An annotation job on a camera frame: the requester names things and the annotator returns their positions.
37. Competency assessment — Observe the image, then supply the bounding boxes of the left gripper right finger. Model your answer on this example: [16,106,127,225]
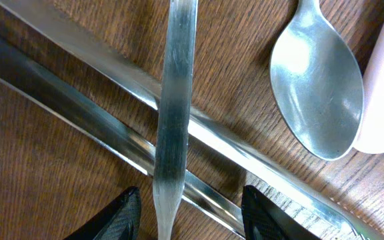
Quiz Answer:
[241,185,319,240]

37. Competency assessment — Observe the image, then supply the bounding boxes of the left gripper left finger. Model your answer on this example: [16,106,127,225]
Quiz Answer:
[66,186,141,240]

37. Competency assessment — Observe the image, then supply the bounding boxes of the small steel teaspoon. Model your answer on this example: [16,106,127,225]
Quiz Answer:
[153,0,198,239]
[269,0,364,161]

